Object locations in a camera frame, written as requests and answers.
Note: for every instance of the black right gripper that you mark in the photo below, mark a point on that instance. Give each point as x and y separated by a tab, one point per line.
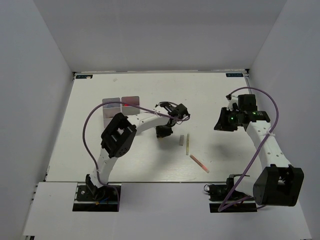
222	124

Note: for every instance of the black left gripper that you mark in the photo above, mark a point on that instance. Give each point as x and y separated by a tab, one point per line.
160	133

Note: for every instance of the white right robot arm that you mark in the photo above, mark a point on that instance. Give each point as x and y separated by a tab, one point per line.
269	178

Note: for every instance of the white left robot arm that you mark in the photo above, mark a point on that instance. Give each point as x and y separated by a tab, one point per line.
119	134

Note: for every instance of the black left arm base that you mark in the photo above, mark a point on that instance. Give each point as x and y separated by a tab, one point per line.
105	201

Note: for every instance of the yellow slim highlighter pen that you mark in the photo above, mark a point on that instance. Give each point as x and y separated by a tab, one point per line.
187	144

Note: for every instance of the grey white eraser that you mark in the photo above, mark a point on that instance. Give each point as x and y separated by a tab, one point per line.
181	140

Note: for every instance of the blue label sticker right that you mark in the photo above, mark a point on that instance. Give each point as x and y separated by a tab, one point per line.
234	75

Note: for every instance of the blue label sticker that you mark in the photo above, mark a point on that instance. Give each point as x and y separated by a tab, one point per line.
84	76
234	75

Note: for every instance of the orange slim highlighter pen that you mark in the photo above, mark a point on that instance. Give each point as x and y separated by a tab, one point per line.
199	163

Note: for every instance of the white right organizer container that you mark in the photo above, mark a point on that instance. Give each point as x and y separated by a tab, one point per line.
132	101

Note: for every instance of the white organizer container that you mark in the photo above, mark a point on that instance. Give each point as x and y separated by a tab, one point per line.
132	101
110	110

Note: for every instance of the white left organizer container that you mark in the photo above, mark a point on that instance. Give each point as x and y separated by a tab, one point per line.
110	110

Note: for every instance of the blue label sticker left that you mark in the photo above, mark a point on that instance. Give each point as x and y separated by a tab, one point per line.
84	76

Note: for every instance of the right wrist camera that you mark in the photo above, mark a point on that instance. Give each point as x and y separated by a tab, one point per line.
232	102

